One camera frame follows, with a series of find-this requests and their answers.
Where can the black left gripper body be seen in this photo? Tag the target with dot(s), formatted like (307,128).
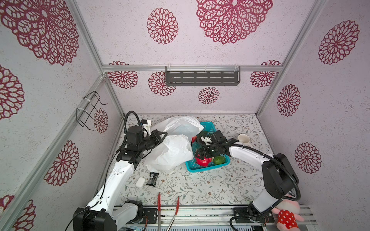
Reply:
(149,142)

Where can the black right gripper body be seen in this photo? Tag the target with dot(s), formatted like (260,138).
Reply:
(214,149)

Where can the red dragon fruit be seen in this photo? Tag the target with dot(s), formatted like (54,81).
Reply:
(203,162)

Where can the white plastic bag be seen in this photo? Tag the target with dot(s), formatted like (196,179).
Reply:
(176,147)

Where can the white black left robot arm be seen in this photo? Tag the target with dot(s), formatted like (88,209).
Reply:
(100,213)

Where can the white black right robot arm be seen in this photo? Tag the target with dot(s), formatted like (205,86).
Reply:
(279,178)

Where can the teal plastic basket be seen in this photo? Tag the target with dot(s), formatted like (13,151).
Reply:
(193,167)

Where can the white ceramic mug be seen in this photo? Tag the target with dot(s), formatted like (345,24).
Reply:
(244,140)

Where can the white earbuds case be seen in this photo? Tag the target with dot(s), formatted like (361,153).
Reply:
(140,182)

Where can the black snack packet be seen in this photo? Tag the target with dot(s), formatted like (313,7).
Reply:
(153,179)

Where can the pink plush toy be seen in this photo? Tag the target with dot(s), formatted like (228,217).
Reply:
(288,215)

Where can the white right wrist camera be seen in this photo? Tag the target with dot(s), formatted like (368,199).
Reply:
(207,140)

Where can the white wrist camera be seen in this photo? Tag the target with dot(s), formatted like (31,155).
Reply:
(207,140)
(146,124)

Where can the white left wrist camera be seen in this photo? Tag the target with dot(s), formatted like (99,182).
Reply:
(146,124)

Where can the black wire wall rack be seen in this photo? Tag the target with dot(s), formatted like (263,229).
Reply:
(84,113)

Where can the dark grey wall shelf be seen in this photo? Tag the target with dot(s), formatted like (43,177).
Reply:
(224,77)

